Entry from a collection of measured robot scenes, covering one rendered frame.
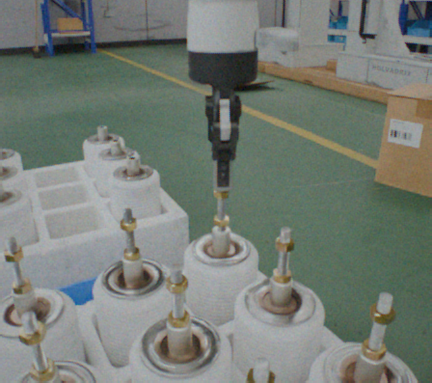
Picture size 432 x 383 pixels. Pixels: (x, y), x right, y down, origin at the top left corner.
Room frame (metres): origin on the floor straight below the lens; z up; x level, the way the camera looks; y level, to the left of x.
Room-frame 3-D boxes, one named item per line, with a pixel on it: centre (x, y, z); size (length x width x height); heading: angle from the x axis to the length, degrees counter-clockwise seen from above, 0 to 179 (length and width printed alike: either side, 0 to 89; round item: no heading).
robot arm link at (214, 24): (0.44, -0.03, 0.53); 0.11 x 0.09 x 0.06; 92
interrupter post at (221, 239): (0.44, -0.01, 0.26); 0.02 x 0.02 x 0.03
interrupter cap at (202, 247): (0.44, -0.01, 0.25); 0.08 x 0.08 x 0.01
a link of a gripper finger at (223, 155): (0.42, -0.01, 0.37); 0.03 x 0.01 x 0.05; 2
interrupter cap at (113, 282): (0.38, 0.09, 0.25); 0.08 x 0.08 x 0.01
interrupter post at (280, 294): (0.34, -0.07, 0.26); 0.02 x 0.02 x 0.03
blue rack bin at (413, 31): (5.44, -2.85, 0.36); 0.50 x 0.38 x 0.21; 117
